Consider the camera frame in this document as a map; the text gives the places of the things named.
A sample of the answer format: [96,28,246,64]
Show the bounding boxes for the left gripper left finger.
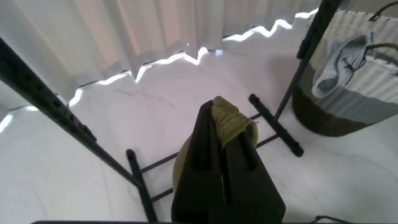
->
[170,100,224,223]

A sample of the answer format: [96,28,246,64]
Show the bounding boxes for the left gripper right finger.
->
[223,133,286,223]

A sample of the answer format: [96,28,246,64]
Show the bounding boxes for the green long-sleeved shirt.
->
[172,95,259,191]

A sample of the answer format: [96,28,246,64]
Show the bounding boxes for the pale grey shorts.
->
[312,30,376,99]

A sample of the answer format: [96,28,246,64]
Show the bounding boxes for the white laundry basket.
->
[291,1,398,138]

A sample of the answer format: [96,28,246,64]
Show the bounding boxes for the black clothes rack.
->
[0,0,343,222]

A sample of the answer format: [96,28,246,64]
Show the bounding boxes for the white curtain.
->
[0,0,324,105]

